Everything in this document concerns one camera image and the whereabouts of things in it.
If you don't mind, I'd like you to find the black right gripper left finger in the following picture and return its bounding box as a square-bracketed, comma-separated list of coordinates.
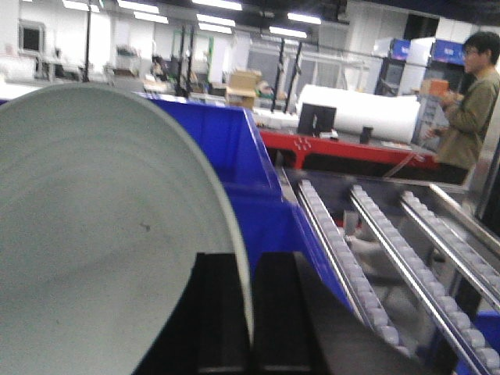
[134, 253, 250, 374]

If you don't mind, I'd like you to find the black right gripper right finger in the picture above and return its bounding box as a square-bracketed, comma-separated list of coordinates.
[252, 252, 431, 374]

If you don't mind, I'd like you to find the green plate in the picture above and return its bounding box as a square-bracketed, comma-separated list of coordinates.
[1, 84, 254, 374]

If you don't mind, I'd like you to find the stainless steel shelf rack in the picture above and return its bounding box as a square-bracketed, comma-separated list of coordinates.
[273, 116, 500, 375]

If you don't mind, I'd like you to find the blue plastic bin left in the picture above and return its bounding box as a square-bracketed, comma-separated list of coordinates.
[144, 94, 350, 307]

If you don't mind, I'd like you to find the red metal workbench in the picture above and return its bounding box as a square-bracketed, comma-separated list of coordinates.
[260, 129, 438, 179]

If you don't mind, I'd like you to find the large white roll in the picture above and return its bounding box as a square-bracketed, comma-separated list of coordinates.
[295, 84, 420, 143]

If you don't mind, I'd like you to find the cardboard box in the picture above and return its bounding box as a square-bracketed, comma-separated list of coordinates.
[225, 70, 262, 109]

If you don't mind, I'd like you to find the person in olive jacket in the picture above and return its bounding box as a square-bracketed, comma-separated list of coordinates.
[424, 31, 499, 184]

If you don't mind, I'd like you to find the roller rail left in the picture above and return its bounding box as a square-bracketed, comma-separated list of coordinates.
[298, 180, 410, 356]

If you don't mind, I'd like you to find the roller rail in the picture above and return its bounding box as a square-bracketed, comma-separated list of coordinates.
[298, 180, 410, 356]
[401, 191, 499, 312]
[351, 185, 499, 374]

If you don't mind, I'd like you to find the roller rail middle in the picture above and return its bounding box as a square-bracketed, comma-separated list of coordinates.
[351, 185, 499, 374]

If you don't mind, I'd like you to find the roller rail right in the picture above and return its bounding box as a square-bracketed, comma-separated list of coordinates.
[401, 191, 499, 312]

